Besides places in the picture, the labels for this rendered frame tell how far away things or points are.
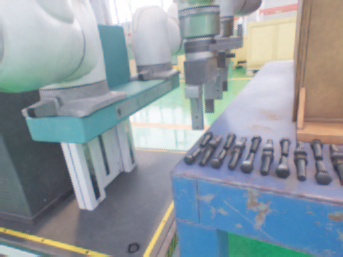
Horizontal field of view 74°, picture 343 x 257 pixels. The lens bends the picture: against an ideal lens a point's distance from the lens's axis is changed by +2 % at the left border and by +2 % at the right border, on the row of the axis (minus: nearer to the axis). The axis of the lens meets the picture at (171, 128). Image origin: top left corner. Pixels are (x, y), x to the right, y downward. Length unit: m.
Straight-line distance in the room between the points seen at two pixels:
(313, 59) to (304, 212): 0.30
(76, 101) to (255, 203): 0.40
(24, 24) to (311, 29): 0.47
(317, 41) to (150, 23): 0.59
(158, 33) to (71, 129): 0.55
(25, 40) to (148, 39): 0.65
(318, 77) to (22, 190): 0.87
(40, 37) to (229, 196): 0.34
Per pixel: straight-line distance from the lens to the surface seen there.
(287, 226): 0.40
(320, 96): 0.56
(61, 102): 0.55
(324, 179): 0.38
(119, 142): 1.02
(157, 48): 0.93
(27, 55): 0.32
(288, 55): 5.85
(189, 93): 0.46
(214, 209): 0.41
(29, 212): 0.93
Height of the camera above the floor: 0.84
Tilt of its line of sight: 20 degrees down
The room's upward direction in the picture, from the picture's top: 6 degrees counter-clockwise
